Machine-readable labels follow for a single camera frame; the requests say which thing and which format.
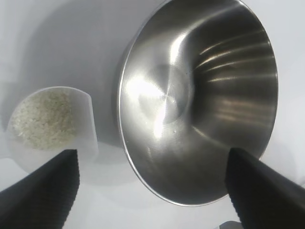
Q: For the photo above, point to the clear plastic measuring cup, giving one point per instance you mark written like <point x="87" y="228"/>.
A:
<point x="85" y="133"/>

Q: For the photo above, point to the stainless steel mixing bowl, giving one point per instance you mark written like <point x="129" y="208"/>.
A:
<point x="190" y="107"/>

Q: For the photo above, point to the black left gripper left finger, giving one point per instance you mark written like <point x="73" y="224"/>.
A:
<point x="43" y="195"/>

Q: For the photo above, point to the white uncooked rice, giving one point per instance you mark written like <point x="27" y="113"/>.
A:
<point x="43" y="119"/>

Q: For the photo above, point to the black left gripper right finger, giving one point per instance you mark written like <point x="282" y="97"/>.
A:
<point x="267" y="202"/>

